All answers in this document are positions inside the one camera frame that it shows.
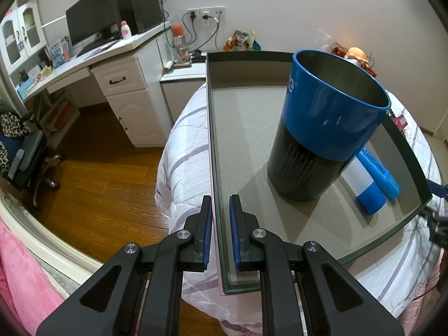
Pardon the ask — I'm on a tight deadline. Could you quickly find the wall outlet strip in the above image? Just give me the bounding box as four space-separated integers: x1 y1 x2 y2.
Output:
186 6 225 22

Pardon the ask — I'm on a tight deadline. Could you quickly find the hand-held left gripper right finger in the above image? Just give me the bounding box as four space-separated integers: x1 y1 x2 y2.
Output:
229 194 405 336

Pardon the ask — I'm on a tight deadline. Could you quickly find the leopard print cloth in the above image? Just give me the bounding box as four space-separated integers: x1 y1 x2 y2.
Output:
0 110 27 139

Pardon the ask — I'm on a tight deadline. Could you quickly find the colourful snack bag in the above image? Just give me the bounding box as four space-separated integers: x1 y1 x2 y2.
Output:
224 30 256 52

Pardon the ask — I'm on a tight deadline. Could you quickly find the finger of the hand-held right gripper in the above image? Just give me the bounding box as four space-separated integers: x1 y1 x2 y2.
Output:
425 178 448 201
423 209 448 250

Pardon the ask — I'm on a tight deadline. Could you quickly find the pink box with dark rim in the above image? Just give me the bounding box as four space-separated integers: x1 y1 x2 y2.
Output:
205 51 434 295

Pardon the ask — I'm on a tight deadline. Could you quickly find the orange plush toy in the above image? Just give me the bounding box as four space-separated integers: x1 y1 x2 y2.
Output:
345 47 370 67

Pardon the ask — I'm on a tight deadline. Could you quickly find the clear plastic bag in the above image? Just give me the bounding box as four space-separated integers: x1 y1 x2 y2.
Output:
317 28 342 55

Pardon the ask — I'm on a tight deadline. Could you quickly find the white tube with blue cap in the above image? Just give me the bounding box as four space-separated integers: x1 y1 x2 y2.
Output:
341 157 386 216

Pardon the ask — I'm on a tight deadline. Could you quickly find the white bed frame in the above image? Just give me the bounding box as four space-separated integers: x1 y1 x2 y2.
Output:
0 187 102 288

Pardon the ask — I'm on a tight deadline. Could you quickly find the round table with striped cloth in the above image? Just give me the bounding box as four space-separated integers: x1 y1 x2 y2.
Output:
155 80 448 333

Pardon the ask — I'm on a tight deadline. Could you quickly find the black computer monitor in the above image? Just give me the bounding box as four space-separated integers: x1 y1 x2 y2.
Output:
65 0 121 46

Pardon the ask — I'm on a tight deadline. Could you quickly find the pink blanket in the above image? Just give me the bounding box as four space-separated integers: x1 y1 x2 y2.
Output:
0 213 65 323

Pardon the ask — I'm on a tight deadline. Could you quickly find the blue and black cup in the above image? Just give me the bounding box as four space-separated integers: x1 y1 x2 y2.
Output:
267 50 392 202

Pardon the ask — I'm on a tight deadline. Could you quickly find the white glass-door cabinet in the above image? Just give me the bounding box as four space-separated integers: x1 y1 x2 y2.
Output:
0 2 48 78

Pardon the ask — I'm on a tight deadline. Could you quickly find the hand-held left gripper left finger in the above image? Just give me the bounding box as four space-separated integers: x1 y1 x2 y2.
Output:
36 195 213 336

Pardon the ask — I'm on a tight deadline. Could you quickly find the blue highlighter pen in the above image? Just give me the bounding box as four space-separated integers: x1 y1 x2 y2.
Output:
357 147 401 201

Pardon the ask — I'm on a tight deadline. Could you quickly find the red-capped water bottle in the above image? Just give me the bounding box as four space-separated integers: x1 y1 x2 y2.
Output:
171 25 191 63

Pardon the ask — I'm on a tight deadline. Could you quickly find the black computer tower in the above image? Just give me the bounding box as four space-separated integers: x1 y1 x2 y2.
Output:
114 0 163 35

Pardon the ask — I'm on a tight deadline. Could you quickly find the white desk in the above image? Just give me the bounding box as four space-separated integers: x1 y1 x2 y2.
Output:
16 19 174 148

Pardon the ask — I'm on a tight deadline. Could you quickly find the white side table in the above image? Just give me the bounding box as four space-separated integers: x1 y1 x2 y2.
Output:
160 56 208 127

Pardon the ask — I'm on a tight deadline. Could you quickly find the dark office chair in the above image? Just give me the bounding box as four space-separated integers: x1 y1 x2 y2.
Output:
0 100 65 207

